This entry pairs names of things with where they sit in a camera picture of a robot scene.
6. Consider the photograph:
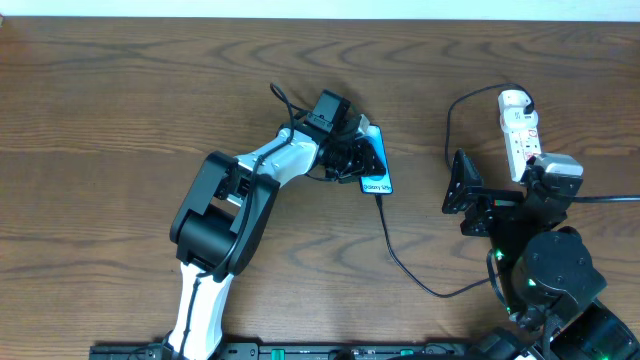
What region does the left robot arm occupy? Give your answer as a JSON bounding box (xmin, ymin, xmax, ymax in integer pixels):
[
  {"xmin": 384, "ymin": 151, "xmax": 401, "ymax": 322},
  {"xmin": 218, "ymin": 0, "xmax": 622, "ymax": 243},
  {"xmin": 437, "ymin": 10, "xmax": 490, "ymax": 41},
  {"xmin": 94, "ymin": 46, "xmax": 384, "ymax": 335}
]
[{"xmin": 162, "ymin": 84, "xmax": 392, "ymax": 359}]

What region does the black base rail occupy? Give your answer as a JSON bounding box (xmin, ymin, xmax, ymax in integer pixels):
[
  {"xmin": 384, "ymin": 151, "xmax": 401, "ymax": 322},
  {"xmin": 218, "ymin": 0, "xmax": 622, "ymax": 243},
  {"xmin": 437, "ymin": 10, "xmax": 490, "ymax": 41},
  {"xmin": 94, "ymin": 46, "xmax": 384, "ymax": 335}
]
[{"xmin": 88, "ymin": 342, "xmax": 469, "ymax": 360}]

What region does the black charger cable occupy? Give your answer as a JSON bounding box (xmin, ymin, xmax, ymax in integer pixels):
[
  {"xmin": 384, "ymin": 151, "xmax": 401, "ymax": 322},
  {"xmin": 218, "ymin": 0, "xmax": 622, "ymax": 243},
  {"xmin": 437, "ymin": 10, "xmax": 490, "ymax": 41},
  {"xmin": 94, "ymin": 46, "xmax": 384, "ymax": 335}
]
[{"xmin": 373, "ymin": 82, "xmax": 536, "ymax": 300}]

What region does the blue Galaxy smartphone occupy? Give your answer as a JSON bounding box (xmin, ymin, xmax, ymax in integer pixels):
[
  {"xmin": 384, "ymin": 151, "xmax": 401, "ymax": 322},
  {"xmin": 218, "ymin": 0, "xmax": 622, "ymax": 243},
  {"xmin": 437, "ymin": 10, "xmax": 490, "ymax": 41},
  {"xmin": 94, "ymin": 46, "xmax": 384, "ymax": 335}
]
[{"xmin": 360, "ymin": 125, "xmax": 393, "ymax": 195}]

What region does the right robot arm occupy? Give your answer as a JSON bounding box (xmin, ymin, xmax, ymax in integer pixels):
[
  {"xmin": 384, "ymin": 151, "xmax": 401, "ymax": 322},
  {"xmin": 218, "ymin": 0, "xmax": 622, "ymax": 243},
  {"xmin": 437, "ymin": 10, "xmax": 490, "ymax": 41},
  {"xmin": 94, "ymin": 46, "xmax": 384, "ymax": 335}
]
[{"xmin": 442, "ymin": 150, "xmax": 639, "ymax": 359}]

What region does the white power strip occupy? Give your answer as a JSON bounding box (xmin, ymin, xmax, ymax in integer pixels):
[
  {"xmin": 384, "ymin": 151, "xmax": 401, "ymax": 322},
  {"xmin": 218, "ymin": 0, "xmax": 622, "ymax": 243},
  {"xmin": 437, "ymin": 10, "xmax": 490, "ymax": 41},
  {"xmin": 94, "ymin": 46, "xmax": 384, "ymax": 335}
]
[{"xmin": 498, "ymin": 89, "xmax": 541, "ymax": 183}]

